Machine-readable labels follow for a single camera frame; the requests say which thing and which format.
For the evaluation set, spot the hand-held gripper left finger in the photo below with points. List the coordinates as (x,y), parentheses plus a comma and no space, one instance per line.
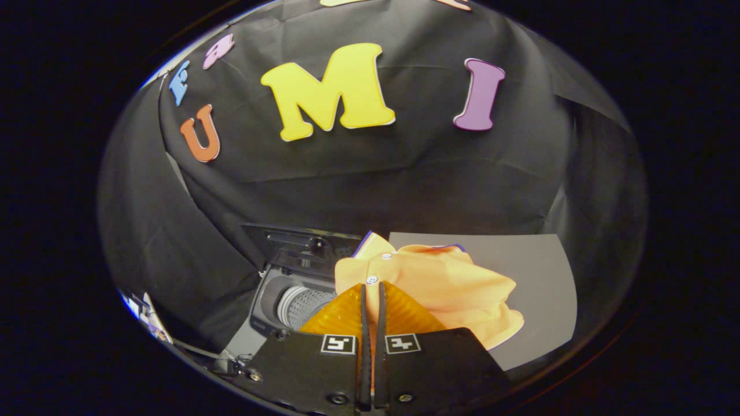
(306,370)

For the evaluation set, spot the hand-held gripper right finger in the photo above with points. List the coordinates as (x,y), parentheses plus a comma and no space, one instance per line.
(439,370)

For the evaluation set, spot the grey washing machine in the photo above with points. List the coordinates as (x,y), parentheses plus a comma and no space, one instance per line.
(269,294)

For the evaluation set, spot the orange polo shirt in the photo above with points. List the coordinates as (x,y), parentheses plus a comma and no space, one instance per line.
(451,283)

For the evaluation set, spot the dark washing machine lid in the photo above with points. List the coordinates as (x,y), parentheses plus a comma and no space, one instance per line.
(306,248)

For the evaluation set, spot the beige cabinet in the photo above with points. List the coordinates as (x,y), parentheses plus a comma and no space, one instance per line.
(537,277)

